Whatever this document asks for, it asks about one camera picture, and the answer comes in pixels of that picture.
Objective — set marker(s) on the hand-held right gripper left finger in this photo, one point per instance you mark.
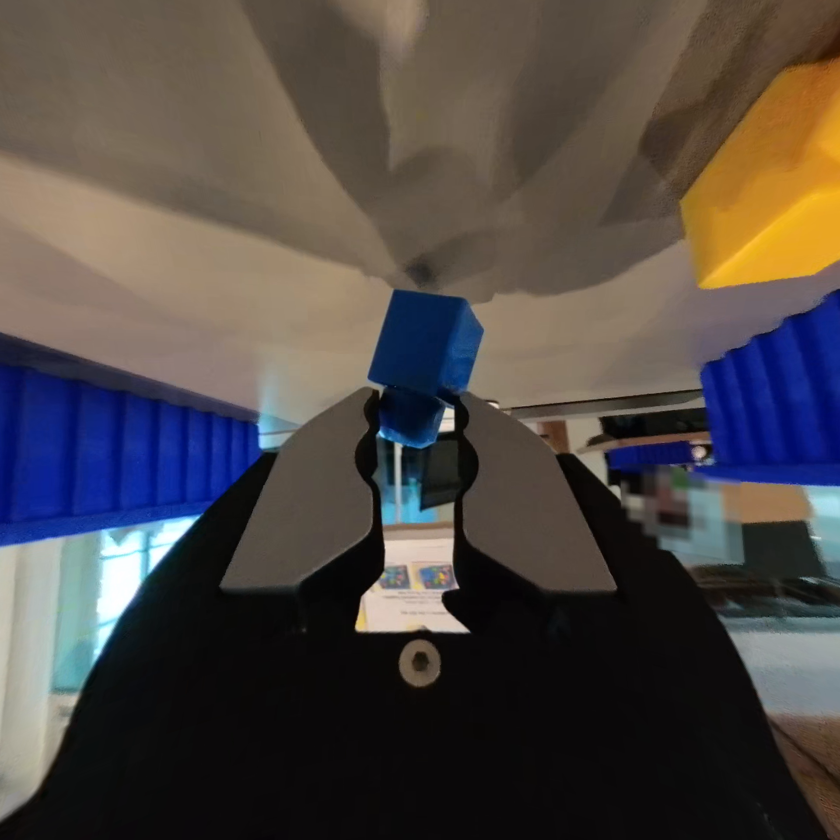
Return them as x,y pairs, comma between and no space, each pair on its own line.
308,499

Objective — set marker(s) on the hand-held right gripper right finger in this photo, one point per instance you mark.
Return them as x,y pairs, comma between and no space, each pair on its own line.
525,505

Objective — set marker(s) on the blue toy block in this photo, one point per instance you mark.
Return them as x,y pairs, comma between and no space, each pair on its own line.
420,341

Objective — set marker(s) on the blue plastic bin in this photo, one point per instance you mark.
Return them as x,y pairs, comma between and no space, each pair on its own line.
118,446
774,407
649,454

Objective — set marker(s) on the yellow toy block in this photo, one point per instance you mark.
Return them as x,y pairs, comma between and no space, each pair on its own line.
768,190

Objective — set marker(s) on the printed instruction sheet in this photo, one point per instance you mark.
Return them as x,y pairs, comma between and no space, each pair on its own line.
407,590

